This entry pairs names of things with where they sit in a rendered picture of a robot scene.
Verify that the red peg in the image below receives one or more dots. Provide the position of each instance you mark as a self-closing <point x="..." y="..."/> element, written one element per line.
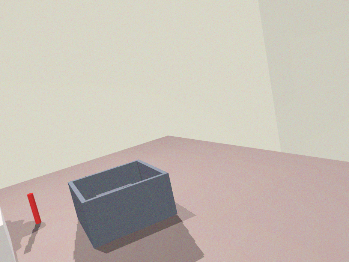
<point x="34" y="208"/>

